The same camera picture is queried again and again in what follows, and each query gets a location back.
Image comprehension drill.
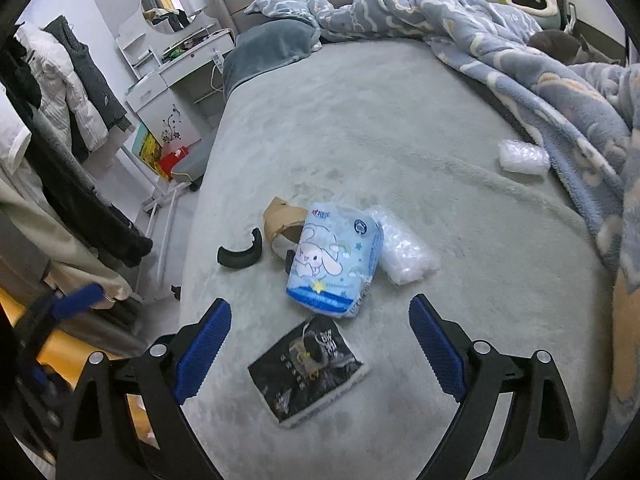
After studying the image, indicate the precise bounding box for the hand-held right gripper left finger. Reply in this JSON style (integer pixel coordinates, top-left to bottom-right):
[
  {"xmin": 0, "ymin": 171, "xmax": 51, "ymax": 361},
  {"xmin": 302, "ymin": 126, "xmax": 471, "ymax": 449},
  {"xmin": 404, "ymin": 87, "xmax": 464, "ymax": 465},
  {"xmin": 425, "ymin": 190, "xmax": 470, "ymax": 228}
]
[{"xmin": 55, "ymin": 298, "xmax": 233, "ymax": 480}]

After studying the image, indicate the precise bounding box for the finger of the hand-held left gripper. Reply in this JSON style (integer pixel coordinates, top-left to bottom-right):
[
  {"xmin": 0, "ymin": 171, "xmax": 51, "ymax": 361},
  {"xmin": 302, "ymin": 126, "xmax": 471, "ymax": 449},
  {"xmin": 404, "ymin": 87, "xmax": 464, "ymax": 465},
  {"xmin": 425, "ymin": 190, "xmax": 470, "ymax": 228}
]
[{"xmin": 15, "ymin": 282, "xmax": 107, "ymax": 361}]

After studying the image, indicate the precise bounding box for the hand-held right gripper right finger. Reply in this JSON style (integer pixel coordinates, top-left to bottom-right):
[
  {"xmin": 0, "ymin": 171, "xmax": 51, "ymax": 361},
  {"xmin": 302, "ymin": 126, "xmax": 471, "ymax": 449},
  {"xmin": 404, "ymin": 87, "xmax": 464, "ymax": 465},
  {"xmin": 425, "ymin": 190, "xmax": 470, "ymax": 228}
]
[{"xmin": 408, "ymin": 294, "xmax": 583, "ymax": 480}]

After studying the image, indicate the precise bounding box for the black printed packet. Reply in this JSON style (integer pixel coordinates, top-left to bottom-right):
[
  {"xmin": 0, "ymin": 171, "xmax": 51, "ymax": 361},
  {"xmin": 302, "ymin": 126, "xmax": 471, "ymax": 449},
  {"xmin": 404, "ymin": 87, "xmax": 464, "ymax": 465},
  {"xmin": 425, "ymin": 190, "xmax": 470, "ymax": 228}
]
[{"xmin": 247, "ymin": 314, "xmax": 371, "ymax": 428}]

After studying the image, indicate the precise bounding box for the black curved plastic piece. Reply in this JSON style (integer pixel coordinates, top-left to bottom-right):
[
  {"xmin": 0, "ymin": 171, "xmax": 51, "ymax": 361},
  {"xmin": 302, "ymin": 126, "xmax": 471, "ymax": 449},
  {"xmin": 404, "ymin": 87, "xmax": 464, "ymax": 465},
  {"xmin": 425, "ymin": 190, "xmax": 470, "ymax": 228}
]
[{"xmin": 217, "ymin": 228, "xmax": 264, "ymax": 271}]

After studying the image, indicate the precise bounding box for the blue cartoon tissue pack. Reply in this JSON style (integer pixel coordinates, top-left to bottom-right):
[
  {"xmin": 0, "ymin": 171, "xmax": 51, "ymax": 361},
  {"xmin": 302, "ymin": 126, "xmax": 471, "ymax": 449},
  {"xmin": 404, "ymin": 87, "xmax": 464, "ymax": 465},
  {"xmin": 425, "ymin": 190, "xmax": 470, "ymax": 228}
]
[{"xmin": 285, "ymin": 202, "xmax": 385, "ymax": 318}]

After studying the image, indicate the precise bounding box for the yellow cloth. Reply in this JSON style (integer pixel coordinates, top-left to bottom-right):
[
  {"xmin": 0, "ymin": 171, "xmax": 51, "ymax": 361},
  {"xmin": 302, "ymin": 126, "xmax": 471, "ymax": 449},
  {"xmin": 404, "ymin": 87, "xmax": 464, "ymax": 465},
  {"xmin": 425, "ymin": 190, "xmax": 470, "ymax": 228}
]
[{"xmin": 0, "ymin": 287, "xmax": 156, "ymax": 446}]

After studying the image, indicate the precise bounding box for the black garment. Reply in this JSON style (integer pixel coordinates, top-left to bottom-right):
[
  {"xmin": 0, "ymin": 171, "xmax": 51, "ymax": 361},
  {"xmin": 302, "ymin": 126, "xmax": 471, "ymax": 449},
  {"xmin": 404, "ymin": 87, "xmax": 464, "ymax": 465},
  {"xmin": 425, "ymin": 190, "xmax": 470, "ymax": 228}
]
[{"xmin": 0, "ymin": 35, "xmax": 154, "ymax": 267}]

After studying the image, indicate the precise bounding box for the white clothes rack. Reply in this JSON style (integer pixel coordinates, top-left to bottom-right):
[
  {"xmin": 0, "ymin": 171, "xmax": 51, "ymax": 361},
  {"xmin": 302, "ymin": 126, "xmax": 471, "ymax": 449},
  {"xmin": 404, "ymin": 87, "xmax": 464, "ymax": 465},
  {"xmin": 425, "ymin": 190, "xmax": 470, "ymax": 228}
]
[{"xmin": 141, "ymin": 182, "xmax": 182, "ymax": 281}]

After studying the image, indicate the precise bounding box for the brown cardboard tape roll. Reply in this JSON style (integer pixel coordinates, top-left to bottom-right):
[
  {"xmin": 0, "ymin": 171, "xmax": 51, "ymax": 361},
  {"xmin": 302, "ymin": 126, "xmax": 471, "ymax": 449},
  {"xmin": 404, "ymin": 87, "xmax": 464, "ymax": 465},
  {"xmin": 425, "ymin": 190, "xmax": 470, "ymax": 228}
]
[{"xmin": 262, "ymin": 196, "xmax": 307, "ymax": 261}]

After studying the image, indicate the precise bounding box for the yellow picture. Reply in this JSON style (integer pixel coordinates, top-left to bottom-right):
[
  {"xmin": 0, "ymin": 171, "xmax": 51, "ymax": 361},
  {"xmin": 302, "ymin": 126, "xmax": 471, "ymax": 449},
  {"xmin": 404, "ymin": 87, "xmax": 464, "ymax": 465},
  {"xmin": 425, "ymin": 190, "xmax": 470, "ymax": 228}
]
[{"xmin": 134, "ymin": 127, "xmax": 163, "ymax": 171}]

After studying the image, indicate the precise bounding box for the grey padded stool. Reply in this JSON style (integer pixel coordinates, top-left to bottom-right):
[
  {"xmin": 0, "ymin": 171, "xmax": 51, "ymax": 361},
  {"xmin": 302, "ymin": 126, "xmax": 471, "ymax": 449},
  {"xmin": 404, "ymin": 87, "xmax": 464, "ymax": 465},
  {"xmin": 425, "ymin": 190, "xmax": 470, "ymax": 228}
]
[{"xmin": 171, "ymin": 132, "xmax": 219, "ymax": 192}]

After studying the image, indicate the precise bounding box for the white puffer jacket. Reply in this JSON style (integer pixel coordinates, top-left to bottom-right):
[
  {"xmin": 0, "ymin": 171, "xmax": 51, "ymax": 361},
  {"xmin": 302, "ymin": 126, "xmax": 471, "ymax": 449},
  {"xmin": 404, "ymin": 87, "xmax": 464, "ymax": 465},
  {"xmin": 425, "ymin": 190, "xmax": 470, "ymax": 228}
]
[{"xmin": 15, "ymin": 25, "xmax": 108, "ymax": 152}]

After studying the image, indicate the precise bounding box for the grey bed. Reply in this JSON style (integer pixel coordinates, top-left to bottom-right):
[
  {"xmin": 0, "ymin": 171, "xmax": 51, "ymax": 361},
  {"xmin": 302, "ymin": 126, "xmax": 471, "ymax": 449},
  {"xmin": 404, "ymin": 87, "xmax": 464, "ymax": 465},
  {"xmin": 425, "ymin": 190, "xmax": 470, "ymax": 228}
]
[{"xmin": 177, "ymin": 0, "xmax": 640, "ymax": 480}]

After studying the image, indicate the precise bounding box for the dark grey coat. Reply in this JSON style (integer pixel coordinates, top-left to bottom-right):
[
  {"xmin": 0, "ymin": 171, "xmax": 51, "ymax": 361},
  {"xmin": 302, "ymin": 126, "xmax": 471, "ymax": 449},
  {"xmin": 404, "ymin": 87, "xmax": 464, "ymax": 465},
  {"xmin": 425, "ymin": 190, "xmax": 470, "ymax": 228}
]
[{"xmin": 45, "ymin": 15, "xmax": 128, "ymax": 132}]

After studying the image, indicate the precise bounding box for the white dressing table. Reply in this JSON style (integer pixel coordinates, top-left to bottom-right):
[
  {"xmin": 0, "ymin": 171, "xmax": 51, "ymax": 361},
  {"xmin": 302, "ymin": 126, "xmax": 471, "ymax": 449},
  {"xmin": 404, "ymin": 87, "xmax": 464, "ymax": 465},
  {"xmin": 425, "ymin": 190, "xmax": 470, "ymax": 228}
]
[{"xmin": 117, "ymin": 25, "xmax": 236, "ymax": 161}]

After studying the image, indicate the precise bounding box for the grey-blue pillow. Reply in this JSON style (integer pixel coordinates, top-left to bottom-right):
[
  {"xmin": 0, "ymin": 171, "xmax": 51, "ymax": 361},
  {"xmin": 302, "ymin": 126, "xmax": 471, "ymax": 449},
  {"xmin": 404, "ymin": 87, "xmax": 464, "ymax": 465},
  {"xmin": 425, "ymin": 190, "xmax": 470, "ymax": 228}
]
[{"xmin": 222, "ymin": 20, "xmax": 322, "ymax": 100}]

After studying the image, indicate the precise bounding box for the blue cloud-patterned blanket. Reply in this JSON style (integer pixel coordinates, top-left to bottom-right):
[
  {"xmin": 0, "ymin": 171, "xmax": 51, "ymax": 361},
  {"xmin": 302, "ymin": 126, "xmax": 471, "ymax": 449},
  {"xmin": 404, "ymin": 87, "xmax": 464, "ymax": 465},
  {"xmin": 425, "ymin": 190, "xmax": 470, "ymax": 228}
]
[{"xmin": 244, "ymin": 0, "xmax": 640, "ymax": 441}]

